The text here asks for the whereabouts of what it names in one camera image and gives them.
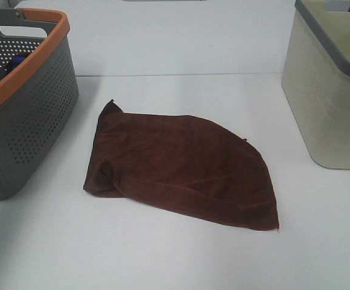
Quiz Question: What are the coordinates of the beige basket with grey rim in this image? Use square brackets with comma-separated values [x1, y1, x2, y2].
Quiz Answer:
[281, 1, 350, 170]

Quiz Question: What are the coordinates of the blue cloth in basket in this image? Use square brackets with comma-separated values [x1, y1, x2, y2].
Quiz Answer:
[0, 53, 30, 80]

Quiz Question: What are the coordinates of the grey basket with orange rim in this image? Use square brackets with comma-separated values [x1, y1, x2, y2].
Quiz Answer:
[0, 8, 78, 200]

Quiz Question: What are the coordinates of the brown towel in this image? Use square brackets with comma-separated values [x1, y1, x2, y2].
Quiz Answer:
[83, 101, 279, 231]

